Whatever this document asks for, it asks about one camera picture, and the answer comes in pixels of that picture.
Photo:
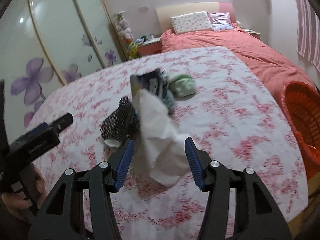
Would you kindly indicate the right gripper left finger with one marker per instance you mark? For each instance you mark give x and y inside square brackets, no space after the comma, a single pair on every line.
[124,164]

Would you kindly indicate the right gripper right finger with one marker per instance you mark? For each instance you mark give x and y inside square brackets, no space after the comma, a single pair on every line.
[194,163]

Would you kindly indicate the white paper bag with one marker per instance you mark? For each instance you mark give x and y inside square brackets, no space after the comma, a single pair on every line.
[159,148]

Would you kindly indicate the black mesh foam net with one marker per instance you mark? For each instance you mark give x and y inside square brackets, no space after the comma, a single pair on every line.
[123,123]

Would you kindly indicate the light green towel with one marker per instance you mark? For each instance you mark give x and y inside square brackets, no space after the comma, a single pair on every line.
[182,85]

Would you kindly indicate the dark snack wrapper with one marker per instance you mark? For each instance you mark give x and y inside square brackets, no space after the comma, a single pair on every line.
[157,83]

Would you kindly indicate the person left hand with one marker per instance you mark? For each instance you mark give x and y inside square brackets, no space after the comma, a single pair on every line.
[16,203]

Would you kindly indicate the floral pink white tablecloth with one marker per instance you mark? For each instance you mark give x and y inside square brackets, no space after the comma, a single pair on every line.
[232,116]

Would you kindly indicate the coral pink bed duvet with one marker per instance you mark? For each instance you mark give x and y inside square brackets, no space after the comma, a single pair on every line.
[272,68]

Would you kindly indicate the orange plastic laundry basket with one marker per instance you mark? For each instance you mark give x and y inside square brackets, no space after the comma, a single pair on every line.
[300,105]

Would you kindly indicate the pink white nightstand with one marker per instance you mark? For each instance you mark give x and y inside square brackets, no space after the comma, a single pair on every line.
[150,47]

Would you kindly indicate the sliding wardrobe with purple flowers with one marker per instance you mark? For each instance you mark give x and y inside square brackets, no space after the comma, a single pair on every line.
[46,44]

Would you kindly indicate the stack of plush toys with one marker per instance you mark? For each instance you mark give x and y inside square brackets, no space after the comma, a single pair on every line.
[126,37]

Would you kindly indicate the far bedside table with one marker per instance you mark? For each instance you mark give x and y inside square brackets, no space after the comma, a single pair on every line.
[253,33]

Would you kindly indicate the white floral pillow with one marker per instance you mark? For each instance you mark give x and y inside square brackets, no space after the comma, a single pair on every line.
[195,21]

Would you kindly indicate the pink striped pillow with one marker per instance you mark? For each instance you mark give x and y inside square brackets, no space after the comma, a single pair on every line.
[220,20]

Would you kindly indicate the cream pink headboard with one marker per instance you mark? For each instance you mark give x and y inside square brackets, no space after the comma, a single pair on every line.
[165,13]

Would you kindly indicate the pink striped curtain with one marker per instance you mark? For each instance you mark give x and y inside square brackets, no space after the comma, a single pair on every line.
[308,32]

